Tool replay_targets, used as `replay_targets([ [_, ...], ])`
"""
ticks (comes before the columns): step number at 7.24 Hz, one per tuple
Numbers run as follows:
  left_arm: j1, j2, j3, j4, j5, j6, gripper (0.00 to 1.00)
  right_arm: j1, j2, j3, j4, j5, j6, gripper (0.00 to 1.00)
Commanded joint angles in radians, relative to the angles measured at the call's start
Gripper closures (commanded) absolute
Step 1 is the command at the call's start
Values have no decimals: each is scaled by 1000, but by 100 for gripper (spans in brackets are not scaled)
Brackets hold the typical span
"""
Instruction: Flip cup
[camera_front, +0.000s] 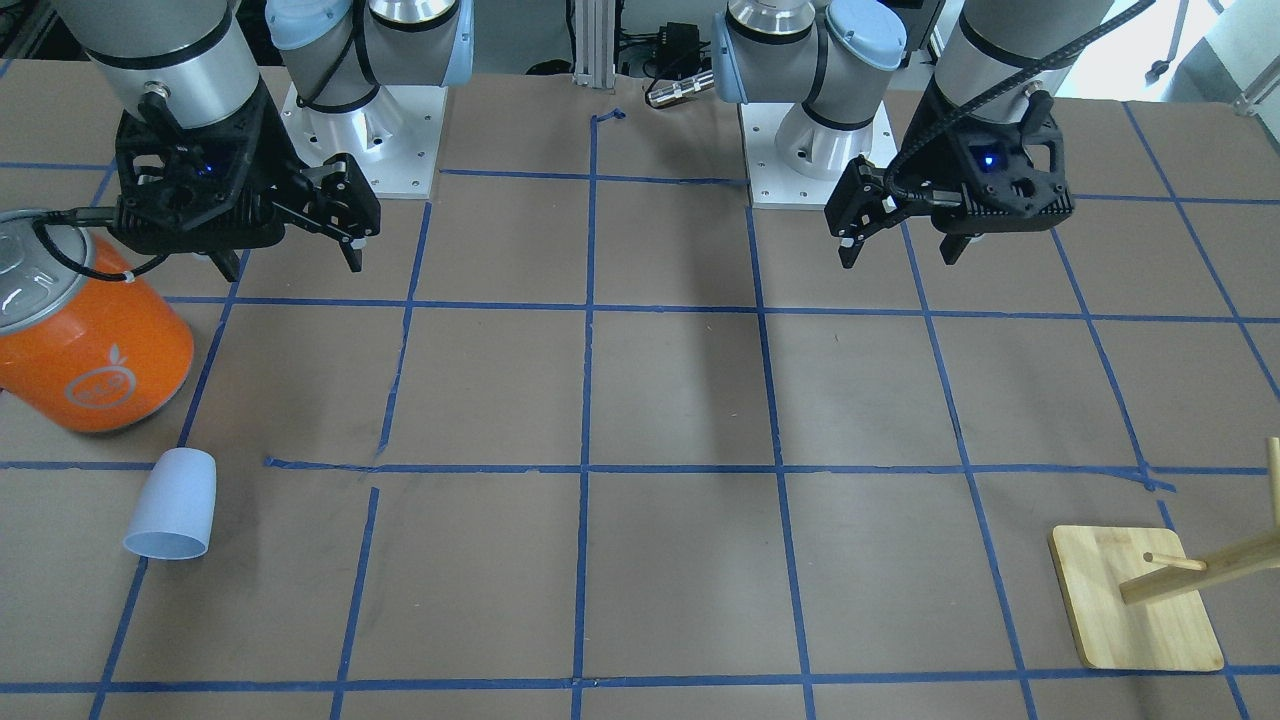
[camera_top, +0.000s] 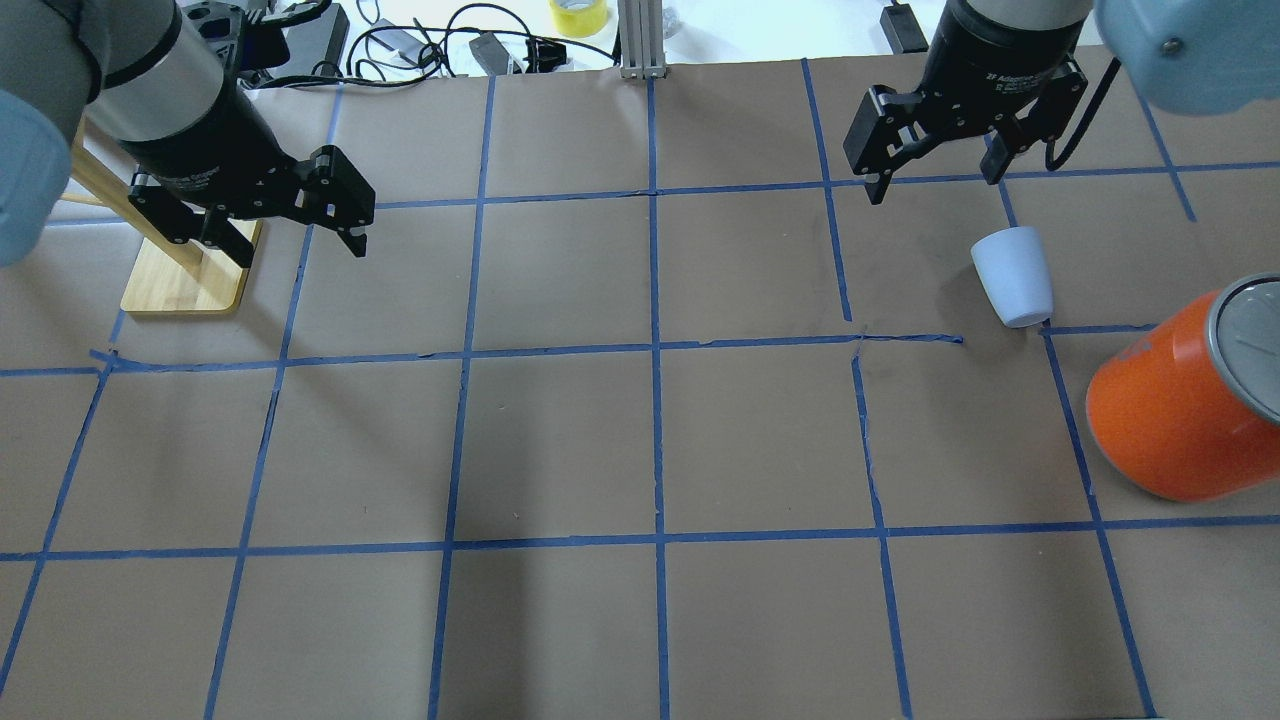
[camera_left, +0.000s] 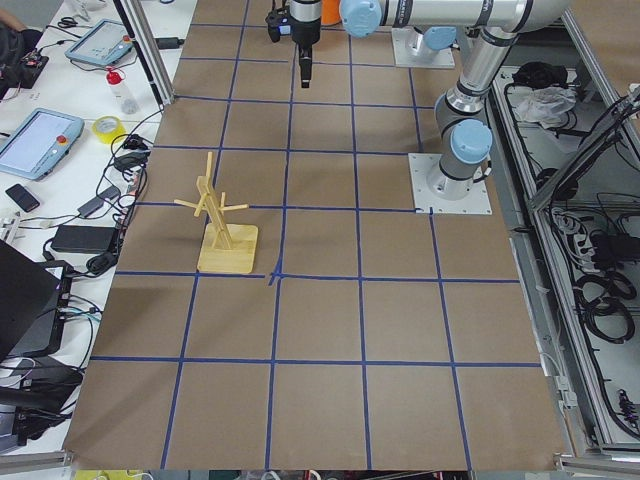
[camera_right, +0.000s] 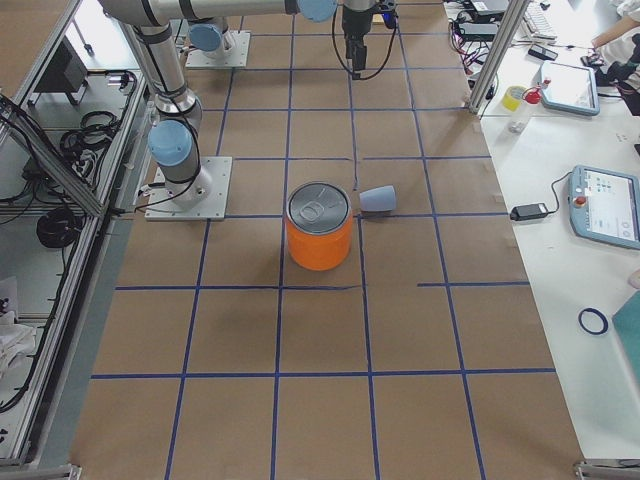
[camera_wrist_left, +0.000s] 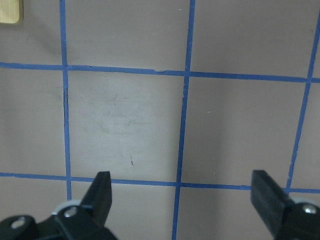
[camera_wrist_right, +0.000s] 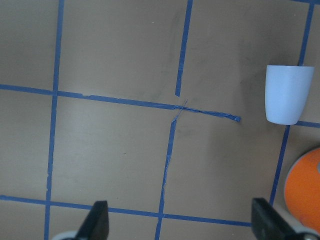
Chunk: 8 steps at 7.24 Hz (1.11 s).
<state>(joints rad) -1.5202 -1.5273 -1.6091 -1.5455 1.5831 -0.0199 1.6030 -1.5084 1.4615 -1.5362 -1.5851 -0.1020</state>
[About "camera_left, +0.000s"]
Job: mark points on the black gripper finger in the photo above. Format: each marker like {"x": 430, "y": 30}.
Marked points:
{"x": 305, "y": 62}

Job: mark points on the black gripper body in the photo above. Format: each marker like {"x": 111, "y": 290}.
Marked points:
{"x": 305, "y": 31}

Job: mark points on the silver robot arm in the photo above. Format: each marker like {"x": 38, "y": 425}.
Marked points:
{"x": 359, "y": 18}
{"x": 466, "y": 140}

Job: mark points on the wooden cup tree stand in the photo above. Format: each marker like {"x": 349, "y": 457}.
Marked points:
{"x": 226, "y": 248}

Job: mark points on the orange can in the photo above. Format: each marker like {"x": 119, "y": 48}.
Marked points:
{"x": 330, "y": 14}

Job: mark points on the red capped squeeze bottle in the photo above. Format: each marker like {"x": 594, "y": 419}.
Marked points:
{"x": 124, "y": 97}

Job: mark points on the blue teach pendant far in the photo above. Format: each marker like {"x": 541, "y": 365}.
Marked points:
{"x": 102, "y": 45}

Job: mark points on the blue teach pendant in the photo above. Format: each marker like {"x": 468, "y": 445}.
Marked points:
{"x": 102, "y": 45}
{"x": 40, "y": 143}

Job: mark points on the yellow tape roll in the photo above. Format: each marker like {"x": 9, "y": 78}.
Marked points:
{"x": 108, "y": 128}

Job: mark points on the crumpled white cloth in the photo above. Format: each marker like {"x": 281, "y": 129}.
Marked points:
{"x": 548, "y": 107}

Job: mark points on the blue teach pendant near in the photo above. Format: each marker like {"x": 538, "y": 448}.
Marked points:
{"x": 40, "y": 143}

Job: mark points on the black power adapter brick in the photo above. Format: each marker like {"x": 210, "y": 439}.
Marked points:
{"x": 83, "y": 239}

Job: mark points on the black smartphone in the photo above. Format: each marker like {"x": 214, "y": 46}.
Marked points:
{"x": 25, "y": 200}

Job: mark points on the black computer case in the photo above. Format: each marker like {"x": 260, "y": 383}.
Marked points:
{"x": 32, "y": 297}

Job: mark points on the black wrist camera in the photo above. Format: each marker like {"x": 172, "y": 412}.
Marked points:
{"x": 278, "y": 24}

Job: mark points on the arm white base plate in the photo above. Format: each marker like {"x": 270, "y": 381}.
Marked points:
{"x": 429, "y": 47}
{"x": 435, "y": 193}

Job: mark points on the aluminium frame post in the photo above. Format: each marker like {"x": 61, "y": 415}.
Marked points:
{"x": 137, "y": 26}

